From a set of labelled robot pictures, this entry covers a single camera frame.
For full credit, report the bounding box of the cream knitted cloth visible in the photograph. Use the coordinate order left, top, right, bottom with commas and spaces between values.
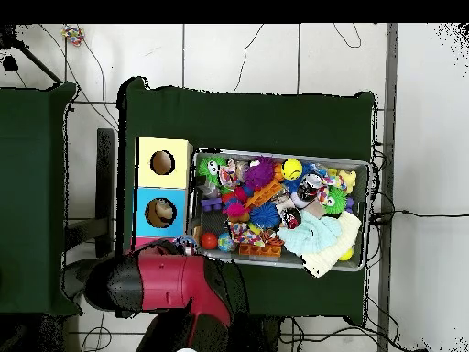
301, 210, 363, 279

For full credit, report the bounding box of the crushed black can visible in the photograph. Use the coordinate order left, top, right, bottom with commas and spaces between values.
280, 206, 302, 229

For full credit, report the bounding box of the purple spiky toy with eyes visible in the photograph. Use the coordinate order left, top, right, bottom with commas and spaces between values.
243, 155, 278, 191

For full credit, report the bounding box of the crushed silver can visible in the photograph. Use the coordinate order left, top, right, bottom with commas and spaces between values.
296, 172, 323, 203

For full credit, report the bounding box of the polka dot paper napkin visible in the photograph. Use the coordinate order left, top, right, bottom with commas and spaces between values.
227, 220, 266, 248

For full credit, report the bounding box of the dark green tablecloth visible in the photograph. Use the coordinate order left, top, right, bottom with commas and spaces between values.
0, 82, 82, 317
115, 76, 376, 325

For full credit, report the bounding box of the green spiky toy with eyes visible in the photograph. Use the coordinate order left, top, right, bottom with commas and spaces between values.
196, 156, 228, 186

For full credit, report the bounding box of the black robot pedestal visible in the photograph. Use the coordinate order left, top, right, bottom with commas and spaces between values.
234, 314, 283, 352

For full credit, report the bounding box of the black power cable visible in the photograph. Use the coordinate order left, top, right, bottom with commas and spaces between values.
369, 208, 469, 226

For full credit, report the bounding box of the red rubber ball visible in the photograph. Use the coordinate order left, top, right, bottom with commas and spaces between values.
200, 231, 220, 251

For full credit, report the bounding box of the blue spiky ball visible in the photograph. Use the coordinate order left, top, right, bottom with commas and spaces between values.
248, 202, 282, 230

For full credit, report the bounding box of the wire mesh bin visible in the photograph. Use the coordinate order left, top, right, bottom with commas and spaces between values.
184, 148, 371, 273

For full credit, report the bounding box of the wooden three-hole box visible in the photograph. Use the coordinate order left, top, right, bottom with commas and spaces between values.
130, 137, 195, 254

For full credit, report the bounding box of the small multicoloured toy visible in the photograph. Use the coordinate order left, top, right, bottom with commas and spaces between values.
60, 24, 86, 47

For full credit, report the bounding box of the yellow smiley ball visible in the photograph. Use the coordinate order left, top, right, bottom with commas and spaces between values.
281, 158, 304, 182

